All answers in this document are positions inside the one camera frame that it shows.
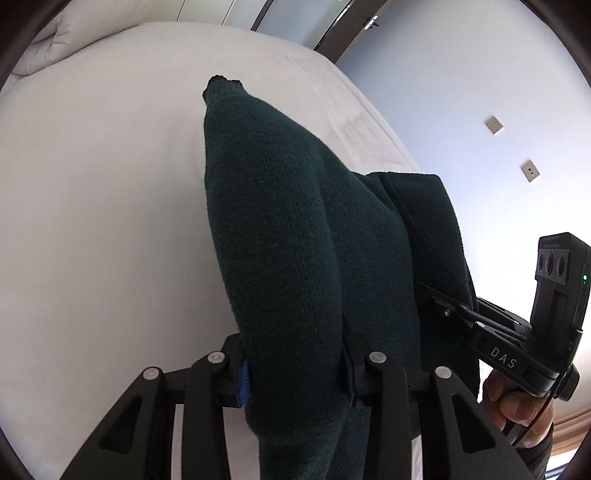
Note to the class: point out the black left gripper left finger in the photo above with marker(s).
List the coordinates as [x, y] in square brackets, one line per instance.
[134, 440]

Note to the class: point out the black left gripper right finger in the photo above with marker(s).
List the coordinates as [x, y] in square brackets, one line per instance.
[458, 439]

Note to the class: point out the dark green knitted sweater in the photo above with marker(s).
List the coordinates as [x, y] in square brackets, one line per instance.
[308, 248]

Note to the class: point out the right hand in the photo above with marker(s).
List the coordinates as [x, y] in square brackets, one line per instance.
[518, 407]

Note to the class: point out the white bed sheet mattress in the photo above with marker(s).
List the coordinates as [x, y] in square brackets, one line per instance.
[107, 262]

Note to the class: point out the dark framed door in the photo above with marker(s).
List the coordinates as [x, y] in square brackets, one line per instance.
[327, 27]

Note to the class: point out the rolled beige duvet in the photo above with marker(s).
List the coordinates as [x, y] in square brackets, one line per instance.
[79, 24]

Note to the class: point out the white wall socket lower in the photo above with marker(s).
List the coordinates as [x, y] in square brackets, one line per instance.
[530, 170]

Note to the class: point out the white wall socket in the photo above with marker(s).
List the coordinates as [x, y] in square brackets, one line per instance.
[494, 125]
[530, 170]

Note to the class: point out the white wall socket upper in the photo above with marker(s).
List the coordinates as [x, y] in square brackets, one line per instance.
[494, 125]

